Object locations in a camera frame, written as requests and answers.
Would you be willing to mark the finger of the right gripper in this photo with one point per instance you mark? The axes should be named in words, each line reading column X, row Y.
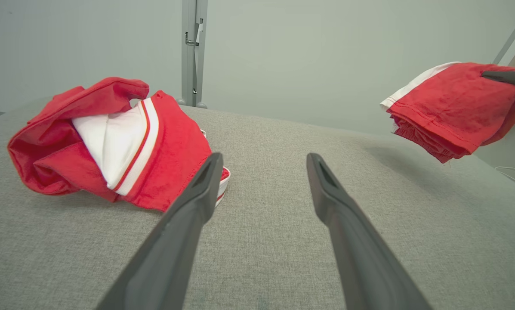
column 513, row 78

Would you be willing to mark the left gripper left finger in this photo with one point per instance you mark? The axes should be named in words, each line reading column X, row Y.
column 175, row 241

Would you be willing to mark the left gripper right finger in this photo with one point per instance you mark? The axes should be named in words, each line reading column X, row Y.
column 356, row 249

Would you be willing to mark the red basketball shorts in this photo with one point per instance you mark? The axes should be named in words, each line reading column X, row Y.
column 451, row 107

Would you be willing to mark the red Bulls basketball jersey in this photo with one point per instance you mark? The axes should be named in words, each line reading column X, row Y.
column 171, row 146

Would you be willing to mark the grey fabric sofa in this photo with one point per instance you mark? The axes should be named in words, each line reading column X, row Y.
column 266, row 258

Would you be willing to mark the grey partition post with latch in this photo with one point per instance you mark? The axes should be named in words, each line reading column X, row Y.
column 189, row 69

